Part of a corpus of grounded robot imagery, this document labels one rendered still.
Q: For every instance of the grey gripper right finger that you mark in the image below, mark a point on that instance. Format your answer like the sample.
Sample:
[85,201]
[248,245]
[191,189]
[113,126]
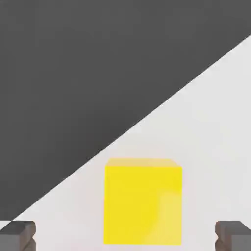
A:
[233,235]

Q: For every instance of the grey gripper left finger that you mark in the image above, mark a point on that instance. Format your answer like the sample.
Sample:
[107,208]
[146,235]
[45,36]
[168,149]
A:
[17,235]

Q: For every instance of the small yellow cube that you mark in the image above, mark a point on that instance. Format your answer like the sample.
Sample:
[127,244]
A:
[143,204]

